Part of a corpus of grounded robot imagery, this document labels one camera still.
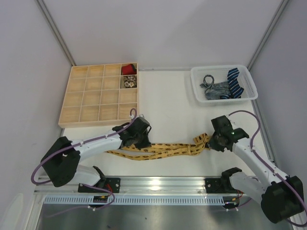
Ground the wooden compartment tray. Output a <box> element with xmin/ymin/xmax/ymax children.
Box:
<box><xmin>58</xmin><ymin>62</ymin><xmax>139</xmax><ymax>128</ymax></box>

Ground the rolled red tie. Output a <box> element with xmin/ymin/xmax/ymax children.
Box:
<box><xmin>121</xmin><ymin>63</ymin><xmax>137</xmax><ymax>75</ymax></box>

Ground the grey paisley tie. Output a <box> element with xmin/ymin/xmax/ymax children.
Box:
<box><xmin>200</xmin><ymin>75</ymin><xmax>229</xmax><ymax>100</ymax></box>

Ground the left aluminium frame post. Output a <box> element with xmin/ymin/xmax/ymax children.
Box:
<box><xmin>34</xmin><ymin>0</ymin><xmax>76</xmax><ymax>66</ymax></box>

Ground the aluminium frame post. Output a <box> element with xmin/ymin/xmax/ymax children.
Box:
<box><xmin>247</xmin><ymin>0</ymin><xmax>290</xmax><ymax>70</ymax></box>
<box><xmin>34</xmin><ymin>0</ymin><xmax>76</xmax><ymax>66</ymax></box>

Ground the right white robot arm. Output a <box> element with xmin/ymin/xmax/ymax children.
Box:
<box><xmin>208</xmin><ymin>115</ymin><xmax>307</xmax><ymax>223</ymax></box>

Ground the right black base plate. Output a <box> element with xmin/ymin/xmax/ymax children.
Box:
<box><xmin>204</xmin><ymin>178</ymin><xmax>241</xmax><ymax>194</ymax></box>

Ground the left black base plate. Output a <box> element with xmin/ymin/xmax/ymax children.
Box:
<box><xmin>78</xmin><ymin>177</ymin><xmax>120</xmax><ymax>194</ymax></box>

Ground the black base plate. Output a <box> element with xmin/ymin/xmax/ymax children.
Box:
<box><xmin>78</xmin><ymin>177</ymin><xmax>120</xmax><ymax>194</ymax></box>
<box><xmin>204</xmin><ymin>178</ymin><xmax>241</xmax><ymax>194</ymax></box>

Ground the white slotted cable duct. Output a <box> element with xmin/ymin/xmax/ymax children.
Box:
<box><xmin>44</xmin><ymin>195</ymin><xmax>225</xmax><ymax>206</ymax></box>

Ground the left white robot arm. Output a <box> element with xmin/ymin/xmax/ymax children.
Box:
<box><xmin>41</xmin><ymin>116</ymin><xmax>151</xmax><ymax>188</ymax></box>

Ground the blue striped tie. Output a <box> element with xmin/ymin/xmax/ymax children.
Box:
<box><xmin>220</xmin><ymin>68</ymin><xmax>244</xmax><ymax>99</ymax></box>

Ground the white plastic basket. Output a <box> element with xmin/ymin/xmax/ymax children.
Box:
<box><xmin>190</xmin><ymin>65</ymin><xmax>258</xmax><ymax>105</ymax></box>

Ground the yellow patterned tie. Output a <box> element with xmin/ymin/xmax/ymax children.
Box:
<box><xmin>107</xmin><ymin>133</ymin><xmax>211</xmax><ymax>161</ymax></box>

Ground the right aluminium frame post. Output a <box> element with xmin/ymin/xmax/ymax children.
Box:
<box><xmin>247</xmin><ymin>0</ymin><xmax>290</xmax><ymax>70</ymax></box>

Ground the aluminium mounting rail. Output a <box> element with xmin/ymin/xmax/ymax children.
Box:
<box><xmin>33</xmin><ymin>175</ymin><xmax>295</xmax><ymax>196</ymax></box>

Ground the rolled floral tie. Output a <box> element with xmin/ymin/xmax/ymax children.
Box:
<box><xmin>123</xmin><ymin>75</ymin><xmax>137</xmax><ymax>88</ymax></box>

